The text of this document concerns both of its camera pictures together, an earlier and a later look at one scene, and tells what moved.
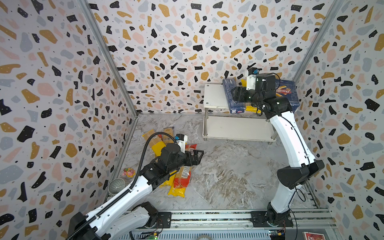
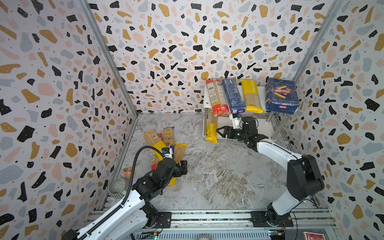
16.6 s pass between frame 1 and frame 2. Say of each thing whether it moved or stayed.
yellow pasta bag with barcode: stayed
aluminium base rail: stayed
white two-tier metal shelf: stayed
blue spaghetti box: stayed
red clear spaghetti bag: moved
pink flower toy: stayed
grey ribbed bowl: stayed
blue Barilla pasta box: stayed
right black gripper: moved
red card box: stayed
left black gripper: moved
